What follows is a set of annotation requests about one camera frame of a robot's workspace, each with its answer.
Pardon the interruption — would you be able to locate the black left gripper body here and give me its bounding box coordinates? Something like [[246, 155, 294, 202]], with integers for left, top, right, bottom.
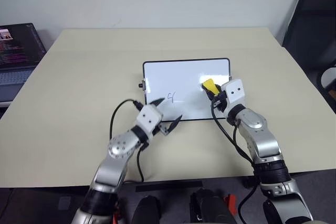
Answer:
[[153, 121, 171, 136]]

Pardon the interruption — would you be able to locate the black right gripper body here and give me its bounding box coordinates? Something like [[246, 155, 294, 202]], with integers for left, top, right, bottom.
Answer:
[[211, 90, 229, 113]]

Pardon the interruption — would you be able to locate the yellow whiteboard eraser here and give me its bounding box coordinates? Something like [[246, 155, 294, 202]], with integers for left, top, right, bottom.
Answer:
[[201, 78, 221, 96]]

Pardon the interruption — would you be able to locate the small black-framed whiteboard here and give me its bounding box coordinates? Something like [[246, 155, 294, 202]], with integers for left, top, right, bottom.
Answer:
[[138, 57, 234, 122]]

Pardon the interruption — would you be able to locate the dark rounded shape with red part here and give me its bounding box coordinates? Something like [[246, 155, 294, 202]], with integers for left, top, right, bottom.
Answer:
[[189, 188, 238, 224]]

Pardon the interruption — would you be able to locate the black office chair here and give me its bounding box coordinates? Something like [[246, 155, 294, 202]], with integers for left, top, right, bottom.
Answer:
[[281, 0, 336, 101]]

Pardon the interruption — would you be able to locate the open grey laptop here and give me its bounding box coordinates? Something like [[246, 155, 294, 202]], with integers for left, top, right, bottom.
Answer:
[[0, 23, 47, 107]]

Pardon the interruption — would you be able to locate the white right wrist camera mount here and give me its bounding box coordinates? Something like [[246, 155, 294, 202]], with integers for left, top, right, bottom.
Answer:
[[220, 78, 246, 110]]

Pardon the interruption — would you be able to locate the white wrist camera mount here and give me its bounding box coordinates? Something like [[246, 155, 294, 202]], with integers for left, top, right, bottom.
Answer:
[[220, 78, 246, 110], [135, 104, 164, 141]]

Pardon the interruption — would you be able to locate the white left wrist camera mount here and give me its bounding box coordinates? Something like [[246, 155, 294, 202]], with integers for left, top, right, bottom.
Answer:
[[135, 104, 164, 141]]

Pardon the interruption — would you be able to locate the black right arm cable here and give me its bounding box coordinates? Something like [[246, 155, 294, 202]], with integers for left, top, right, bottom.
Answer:
[[211, 100, 261, 210]]

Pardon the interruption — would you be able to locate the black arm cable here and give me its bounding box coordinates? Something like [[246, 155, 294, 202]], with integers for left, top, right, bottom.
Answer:
[[211, 100, 261, 210], [109, 99, 145, 183]]

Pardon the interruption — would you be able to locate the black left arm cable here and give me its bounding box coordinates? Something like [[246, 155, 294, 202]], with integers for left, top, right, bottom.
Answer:
[[109, 99, 145, 183]]

